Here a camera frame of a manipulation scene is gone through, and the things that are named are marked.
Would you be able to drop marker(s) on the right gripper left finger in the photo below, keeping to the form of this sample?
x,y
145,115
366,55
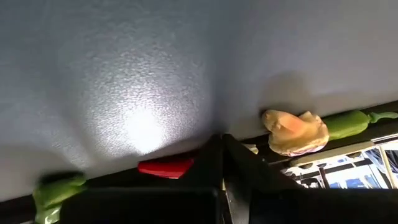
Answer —
x,y
211,168

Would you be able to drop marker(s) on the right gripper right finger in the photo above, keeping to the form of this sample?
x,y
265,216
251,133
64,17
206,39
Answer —
x,y
245,174

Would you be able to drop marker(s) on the green cap toy mushroom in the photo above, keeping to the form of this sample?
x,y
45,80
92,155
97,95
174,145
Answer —
x,y
252,148

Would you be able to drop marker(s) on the red toy chilli pepper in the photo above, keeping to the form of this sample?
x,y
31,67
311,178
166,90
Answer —
x,y
166,168

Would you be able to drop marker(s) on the red cap toy mushroom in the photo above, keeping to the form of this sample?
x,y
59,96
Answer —
x,y
295,133

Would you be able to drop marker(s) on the green toy chilli pepper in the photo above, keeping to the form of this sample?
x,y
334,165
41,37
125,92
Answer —
x,y
345,124

